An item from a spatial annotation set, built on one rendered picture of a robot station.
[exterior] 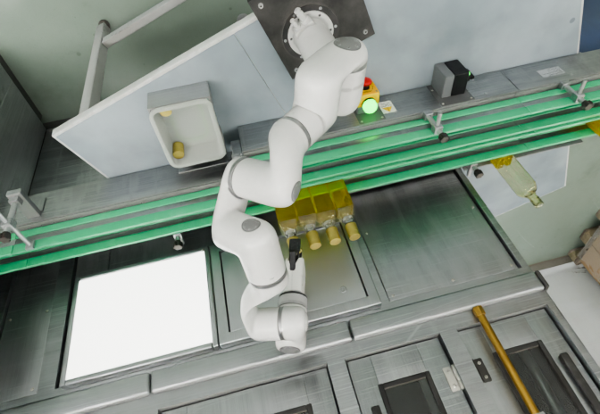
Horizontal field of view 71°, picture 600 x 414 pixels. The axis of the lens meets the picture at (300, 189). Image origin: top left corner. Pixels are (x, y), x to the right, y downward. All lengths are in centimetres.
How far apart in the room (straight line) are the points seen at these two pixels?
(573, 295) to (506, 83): 384
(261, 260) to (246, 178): 16
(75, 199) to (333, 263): 83
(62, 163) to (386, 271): 138
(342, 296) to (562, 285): 410
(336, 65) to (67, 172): 136
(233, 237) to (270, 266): 9
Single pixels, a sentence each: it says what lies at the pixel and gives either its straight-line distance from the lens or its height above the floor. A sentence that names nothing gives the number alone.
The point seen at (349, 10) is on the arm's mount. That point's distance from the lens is 122.
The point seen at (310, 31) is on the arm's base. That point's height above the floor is 85.
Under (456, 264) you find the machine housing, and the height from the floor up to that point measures 124.
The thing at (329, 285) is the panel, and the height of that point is 122.
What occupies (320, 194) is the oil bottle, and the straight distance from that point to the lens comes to 129.
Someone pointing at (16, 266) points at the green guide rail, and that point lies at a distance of 156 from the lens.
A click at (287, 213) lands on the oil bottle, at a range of 125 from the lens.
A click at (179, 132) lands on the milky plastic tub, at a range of 134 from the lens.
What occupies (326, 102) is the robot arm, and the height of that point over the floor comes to 117.
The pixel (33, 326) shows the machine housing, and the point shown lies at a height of 109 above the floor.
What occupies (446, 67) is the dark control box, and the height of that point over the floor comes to 79.
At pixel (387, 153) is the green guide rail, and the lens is 136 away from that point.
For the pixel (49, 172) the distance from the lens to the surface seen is 200.
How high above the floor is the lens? 182
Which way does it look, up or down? 41 degrees down
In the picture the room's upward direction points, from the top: 163 degrees clockwise
